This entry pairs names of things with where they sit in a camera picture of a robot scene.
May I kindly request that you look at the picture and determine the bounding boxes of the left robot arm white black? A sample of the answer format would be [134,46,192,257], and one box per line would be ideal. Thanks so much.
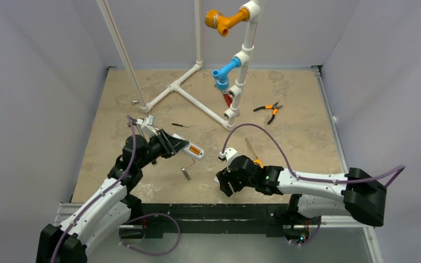
[36,129,190,262]

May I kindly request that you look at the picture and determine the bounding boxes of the aluminium rail frame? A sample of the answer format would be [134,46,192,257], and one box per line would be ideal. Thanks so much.
[52,66,385,263]

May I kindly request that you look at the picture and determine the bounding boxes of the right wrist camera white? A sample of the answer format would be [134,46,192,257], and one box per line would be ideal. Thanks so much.
[218,147,238,163]

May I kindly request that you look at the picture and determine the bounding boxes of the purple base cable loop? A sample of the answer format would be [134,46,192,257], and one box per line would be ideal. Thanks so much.
[118,214,181,258]

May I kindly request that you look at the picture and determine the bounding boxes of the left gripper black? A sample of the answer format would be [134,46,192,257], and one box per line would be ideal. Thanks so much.
[136,129,187,169]

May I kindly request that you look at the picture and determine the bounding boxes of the small black screwdriver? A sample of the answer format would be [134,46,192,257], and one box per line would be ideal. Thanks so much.
[171,123,189,128]

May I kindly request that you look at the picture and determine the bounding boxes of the white remote control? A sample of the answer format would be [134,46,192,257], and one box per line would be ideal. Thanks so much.
[172,134,204,161]

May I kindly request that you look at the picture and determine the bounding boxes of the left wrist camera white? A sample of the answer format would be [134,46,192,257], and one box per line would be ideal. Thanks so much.
[135,115,157,139]

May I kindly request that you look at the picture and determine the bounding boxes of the yellow tape measure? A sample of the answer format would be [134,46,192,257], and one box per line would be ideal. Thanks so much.
[245,138,264,168]

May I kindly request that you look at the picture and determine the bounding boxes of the silver allen key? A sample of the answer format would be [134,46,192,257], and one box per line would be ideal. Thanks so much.
[181,159,196,181]

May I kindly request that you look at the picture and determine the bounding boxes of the blue pipe fitting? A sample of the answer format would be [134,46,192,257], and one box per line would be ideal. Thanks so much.
[212,57,241,91]

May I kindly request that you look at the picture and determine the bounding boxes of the orange handled pliers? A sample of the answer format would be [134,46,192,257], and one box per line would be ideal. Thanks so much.
[253,102,283,125]

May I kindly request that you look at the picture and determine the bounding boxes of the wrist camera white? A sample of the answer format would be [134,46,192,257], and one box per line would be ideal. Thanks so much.
[135,115,157,139]
[218,147,238,163]

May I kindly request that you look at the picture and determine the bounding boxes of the white PVC pipe frame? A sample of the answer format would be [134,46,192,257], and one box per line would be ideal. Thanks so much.
[97,1,265,130]

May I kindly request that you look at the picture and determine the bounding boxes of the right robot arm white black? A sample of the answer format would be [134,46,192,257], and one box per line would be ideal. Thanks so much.
[216,156,387,227]

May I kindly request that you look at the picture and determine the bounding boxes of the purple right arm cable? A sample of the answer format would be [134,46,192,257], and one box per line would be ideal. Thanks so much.
[221,123,407,190]

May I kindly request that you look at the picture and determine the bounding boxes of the orange pipe fitting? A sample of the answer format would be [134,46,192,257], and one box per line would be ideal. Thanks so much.
[204,8,250,37]

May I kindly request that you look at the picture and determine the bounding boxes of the orange AAA battery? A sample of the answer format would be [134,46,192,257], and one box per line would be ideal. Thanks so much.
[189,146,202,156]

